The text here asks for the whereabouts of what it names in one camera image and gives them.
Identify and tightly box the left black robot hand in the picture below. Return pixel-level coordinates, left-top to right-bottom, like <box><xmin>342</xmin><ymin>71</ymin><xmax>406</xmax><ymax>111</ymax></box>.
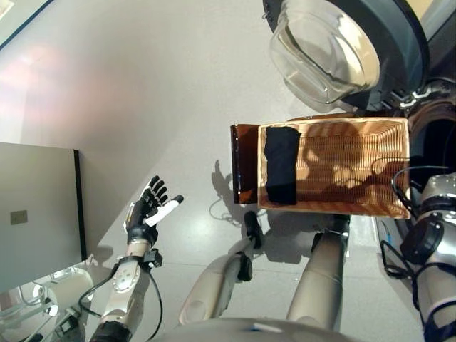
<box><xmin>124</xmin><ymin>175</ymin><xmax>185</xmax><ymax>246</ymax></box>

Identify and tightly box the black garment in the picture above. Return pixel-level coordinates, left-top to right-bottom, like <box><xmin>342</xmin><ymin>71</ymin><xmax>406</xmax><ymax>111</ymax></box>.
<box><xmin>263</xmin><ymin>126</ymin><xmax>303</xmax><ymax>206</ymax></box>

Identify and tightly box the round glass washing machine door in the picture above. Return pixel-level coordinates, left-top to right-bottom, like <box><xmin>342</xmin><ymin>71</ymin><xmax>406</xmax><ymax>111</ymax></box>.
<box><xmin>261</xmin><ymin>0</ymin><xmax>428</xmax><ymax>112</ymax></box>

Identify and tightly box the dark front-load washing machine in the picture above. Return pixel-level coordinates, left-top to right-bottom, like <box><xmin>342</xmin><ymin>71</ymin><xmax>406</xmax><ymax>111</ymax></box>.
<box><xmin>373</xmin><ymin>0</ymin><xmax>456</xmax><ymax>286</ymax></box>

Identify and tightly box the left beige robot leg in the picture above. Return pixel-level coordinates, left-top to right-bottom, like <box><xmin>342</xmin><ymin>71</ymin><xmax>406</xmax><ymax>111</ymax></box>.
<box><xmin>177</xmin><ymin>210</ymin><xmax>264</xmax><ymax>325</ymax></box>

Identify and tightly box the beige robot leg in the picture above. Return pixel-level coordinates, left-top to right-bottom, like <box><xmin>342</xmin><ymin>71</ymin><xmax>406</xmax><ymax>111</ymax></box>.
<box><xmin>286</xmin><ymin>215</ymin><xmax>352</xmax><ymax>331</ymax></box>
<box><xmin>177</xmin><ymin>210</ymin><xmax>264</xmax><ymax>325</ymax></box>

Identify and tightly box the grey cabinet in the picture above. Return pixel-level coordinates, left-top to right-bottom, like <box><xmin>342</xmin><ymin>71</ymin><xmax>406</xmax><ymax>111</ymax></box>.
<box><xmin>0</xmin><ymin>141</ymin><xmax>89</xmax><ymax>293</ymax></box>

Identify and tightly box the white rounded apparatus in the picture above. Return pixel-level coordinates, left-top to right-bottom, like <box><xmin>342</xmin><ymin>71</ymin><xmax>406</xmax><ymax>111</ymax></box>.
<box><xmin>0</xmin><ymin>265</ymin><xmax>95</xmax><ymax>342</ymax></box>

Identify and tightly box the grey robot torso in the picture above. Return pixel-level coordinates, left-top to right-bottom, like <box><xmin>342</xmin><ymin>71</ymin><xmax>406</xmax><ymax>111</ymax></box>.
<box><xmin>149</xmin><ymin>316</ymin><xmax>371</xmax><ymax>342</ymax></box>

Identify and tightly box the right beige robot leg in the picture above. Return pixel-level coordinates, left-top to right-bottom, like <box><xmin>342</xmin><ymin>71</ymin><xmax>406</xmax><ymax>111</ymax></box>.
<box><xmin>286</xmin><ymin>215</ymin><xmax>352</xmax><ymax>331</ymax></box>

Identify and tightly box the rectangular wicker laundry basket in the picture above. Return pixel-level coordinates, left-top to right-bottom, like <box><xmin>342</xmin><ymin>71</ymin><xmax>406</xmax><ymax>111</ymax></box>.
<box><xmin>256</xmin><ymin>116</ymin><xmax>413</xmax><ymax>220</ymax></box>

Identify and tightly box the thin grey floor cable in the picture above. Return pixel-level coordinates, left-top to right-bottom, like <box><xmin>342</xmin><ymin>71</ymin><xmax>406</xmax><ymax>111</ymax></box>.
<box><xmin>208</xmin><ymin>197</ymin><xmax>250</xmax><ymax>229</ymax></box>

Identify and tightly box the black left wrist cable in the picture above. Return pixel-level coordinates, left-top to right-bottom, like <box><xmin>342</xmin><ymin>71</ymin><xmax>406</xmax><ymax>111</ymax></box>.
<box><xmin>78</xmin><ymin>263</ymin><xmax>164</xmax><ymax>339</ymax></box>

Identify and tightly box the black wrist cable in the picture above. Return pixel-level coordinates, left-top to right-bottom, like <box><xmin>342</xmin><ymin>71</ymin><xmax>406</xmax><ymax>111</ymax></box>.
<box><xmin>379</xmin><ymin>165</ymin><xmax>450</xmax><ymax>311</ymax></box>
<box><xmin>78</xmin><ymin>263</ymin><xmax>164</xmax><ymax>339</ymax></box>

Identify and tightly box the beige wall plate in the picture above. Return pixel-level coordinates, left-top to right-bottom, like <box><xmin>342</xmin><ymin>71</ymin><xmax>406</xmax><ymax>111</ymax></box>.
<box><xmin>9</xmin><ymin>209</ymin><xmax>29</xmax><ymax>225</ymax></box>

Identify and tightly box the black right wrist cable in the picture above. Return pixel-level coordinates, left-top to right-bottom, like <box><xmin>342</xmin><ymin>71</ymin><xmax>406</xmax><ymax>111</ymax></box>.
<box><xmin>379</xmin><ymin>165</ymin><xmax>450</xmax><ymax>311</ymax></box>

